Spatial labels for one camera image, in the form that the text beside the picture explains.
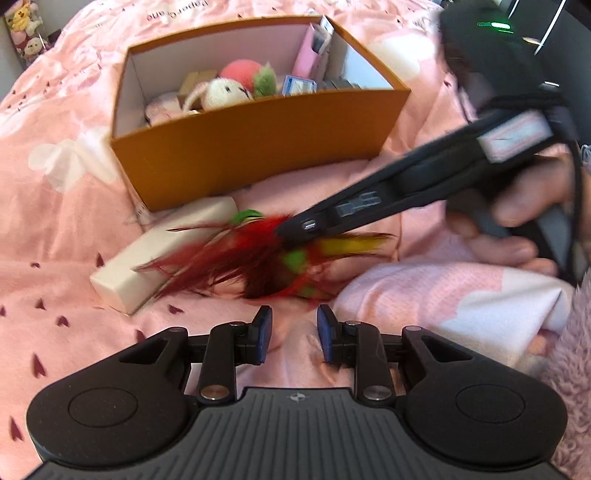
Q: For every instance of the gold box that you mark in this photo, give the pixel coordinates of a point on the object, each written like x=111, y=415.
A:
x=198, y=78

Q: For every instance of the yellow plush toy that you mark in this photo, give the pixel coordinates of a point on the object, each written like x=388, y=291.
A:
x=23, y=14

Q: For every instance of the long white box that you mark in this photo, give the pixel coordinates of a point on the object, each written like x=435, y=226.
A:
x=184, y=221

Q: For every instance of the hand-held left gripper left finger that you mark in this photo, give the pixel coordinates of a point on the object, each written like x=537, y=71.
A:
x=264, y=334

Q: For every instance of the white crocheted bunny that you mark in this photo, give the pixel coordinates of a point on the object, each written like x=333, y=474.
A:
x=221, y=92

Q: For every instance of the pink carton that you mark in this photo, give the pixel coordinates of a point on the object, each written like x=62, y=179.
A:
x=304, y=55

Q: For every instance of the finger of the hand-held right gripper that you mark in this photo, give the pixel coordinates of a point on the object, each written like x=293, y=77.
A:
x=360, y=205

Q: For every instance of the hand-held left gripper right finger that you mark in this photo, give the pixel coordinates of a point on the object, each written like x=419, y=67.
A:
x=325, y=337

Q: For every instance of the pink fluffy plush ball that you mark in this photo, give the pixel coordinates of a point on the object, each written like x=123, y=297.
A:
x=238, y=74

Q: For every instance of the dark flat box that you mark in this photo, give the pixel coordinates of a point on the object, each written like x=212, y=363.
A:
x=341, y=84

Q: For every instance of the person's right hand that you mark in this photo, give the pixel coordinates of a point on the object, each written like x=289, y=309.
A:
x=531, y=189

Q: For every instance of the blue barcode card pink edge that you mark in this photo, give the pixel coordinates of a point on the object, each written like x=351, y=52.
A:
x=298, y=85

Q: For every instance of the pink printed blanket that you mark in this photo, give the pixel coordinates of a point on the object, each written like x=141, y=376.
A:
x=69, y=92

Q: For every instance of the orange cardboard box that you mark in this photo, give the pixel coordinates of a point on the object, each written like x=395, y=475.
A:
x=254, y=147

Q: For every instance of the red green feather toy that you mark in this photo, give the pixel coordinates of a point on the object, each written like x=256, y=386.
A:
x=258, y=258

